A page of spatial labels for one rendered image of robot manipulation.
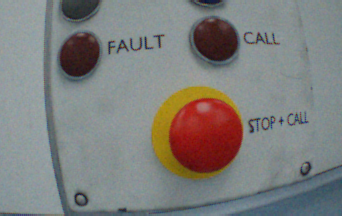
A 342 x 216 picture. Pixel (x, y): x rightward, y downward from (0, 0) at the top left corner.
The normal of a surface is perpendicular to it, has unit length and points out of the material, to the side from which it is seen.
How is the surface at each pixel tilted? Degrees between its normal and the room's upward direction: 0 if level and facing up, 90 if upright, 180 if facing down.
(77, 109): 90
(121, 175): 90
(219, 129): 87
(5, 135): 90
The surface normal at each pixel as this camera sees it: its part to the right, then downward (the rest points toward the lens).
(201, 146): 0.11, 0.09
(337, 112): 0.31, 0.02
